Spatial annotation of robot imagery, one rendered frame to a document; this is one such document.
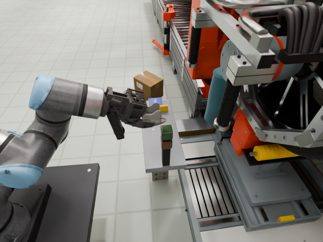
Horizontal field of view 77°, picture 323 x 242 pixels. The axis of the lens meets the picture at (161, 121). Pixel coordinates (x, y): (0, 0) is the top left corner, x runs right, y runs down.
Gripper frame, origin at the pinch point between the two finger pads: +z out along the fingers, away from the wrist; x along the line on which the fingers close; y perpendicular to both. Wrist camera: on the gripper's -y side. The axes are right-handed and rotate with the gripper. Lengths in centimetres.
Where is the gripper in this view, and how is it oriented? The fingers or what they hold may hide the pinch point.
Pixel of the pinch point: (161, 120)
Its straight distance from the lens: 67.3
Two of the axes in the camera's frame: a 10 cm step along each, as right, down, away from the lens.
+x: -2.2, -6.9, 6.9
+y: 4.2, -7.1, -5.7
